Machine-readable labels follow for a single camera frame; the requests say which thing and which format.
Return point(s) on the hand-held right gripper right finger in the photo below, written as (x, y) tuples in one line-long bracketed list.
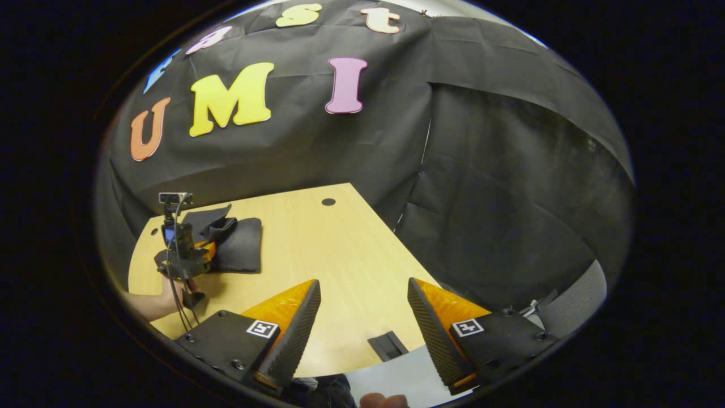
[(433, 337)]

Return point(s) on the black backdrop cloth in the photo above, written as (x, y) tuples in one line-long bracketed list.
[(481, 170)]

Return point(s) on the person's dark clothing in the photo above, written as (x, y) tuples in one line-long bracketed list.
[(323, 391)]

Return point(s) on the black rectangular table slot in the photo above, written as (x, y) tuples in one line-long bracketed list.
[(388, 347)]

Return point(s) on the black jeans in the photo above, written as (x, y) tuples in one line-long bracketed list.
[(243, 249)]

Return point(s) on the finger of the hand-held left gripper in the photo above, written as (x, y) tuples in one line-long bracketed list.
[(207, 250)]

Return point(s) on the grey mesh chair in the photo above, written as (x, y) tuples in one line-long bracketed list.
[(578, 300)]

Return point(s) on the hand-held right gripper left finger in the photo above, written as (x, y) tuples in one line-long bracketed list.
[(294, 340)]

